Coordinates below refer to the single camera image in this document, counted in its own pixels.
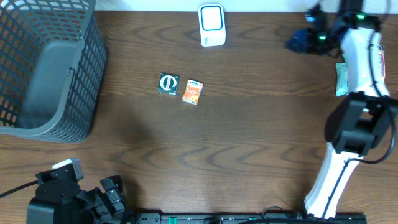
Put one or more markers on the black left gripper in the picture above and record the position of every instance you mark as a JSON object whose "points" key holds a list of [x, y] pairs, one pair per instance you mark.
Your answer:
{"points": [[104, 201]]}

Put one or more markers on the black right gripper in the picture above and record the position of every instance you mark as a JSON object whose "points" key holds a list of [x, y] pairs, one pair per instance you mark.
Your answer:
{"points": [[300, 38]]}

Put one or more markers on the teal wipes pack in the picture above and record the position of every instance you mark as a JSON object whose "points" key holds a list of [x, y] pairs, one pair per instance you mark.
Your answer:
{"points": [[341, 79]]}

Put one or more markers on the cream wet wipes pack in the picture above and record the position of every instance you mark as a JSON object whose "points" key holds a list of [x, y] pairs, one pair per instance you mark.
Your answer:
{"points": [[381, 60]]}

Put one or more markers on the orange tissue pack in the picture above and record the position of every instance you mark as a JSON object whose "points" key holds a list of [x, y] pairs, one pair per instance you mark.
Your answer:
{"points": [[192, 92]]}

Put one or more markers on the dark green round-logo box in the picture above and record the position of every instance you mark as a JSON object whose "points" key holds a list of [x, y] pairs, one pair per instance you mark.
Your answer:
{"points": [[168, 83]]}

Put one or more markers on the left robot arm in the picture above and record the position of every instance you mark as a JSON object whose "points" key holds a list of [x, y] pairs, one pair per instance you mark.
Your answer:
{"points": [[72, 214]]}

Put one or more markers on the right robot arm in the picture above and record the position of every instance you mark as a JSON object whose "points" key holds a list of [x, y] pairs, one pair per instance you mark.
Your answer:
{"points": [[362, 128]]}

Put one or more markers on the white barcode scanner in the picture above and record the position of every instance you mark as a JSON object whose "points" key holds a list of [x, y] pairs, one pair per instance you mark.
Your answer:
{"points": [[212, 25]]}

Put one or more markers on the dark grey plastic mesh basket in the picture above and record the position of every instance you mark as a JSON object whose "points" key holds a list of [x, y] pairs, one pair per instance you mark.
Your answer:
{"points": [[52, 64]]}

